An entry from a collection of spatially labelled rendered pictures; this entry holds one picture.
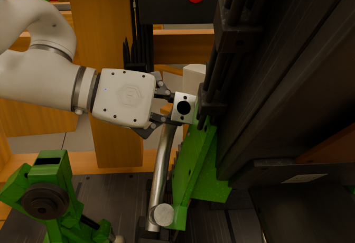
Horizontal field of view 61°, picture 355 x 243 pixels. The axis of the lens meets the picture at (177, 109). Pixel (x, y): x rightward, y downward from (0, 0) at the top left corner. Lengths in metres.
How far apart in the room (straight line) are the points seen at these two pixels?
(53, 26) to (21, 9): 0.10
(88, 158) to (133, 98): 0.54
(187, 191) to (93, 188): 0.43
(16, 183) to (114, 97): 0.22
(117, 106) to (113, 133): 0.38
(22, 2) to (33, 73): 0.12
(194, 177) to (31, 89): 0.30
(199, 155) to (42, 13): 0.32
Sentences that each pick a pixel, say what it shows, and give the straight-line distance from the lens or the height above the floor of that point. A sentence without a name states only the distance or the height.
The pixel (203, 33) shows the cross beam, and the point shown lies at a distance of 0.87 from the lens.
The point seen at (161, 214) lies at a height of 1.09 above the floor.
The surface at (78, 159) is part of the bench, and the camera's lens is 1.05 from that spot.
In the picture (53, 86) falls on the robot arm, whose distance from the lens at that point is 0.53.
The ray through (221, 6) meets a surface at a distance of 0.26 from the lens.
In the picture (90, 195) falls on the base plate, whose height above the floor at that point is 0.90.
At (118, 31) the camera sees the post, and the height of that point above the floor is 1.31.
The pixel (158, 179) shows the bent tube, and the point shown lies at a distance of 0.65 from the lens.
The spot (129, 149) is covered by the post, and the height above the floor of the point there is 0.95.
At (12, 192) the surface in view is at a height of 1.13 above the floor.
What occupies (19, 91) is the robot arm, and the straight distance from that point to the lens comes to 0.55.
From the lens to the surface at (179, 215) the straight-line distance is 0.54.
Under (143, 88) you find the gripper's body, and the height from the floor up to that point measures 1.28.
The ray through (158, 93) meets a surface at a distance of 0.56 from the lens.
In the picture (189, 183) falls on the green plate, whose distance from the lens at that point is 0.51.
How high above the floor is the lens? 1.51
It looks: 30 degrees down
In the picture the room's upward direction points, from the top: straight up
